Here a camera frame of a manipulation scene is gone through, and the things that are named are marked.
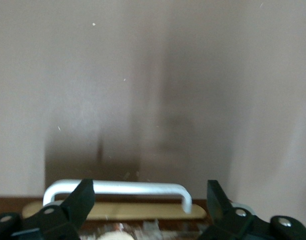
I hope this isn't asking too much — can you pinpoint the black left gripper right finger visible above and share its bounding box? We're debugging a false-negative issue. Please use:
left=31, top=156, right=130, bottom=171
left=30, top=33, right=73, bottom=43
left=197, top=179, right=306, bottom=240

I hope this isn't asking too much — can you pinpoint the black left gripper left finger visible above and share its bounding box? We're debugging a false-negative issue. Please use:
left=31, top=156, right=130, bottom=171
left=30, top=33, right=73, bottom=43
left=0, top=178, right=96, bottom=240

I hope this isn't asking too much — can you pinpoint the white metal drawer handle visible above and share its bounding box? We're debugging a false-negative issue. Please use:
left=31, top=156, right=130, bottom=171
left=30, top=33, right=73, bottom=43
left=42, top=179, right=193, bottom=215

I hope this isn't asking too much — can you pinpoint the wooden drawer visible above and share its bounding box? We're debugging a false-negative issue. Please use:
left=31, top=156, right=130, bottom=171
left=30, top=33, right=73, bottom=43
left=0, top=196, right=211, bottom=240

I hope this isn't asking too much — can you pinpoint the brass handle backing plate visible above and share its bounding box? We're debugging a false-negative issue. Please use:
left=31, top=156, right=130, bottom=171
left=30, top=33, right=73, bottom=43
left=22, top=201, right=208, bottom=221

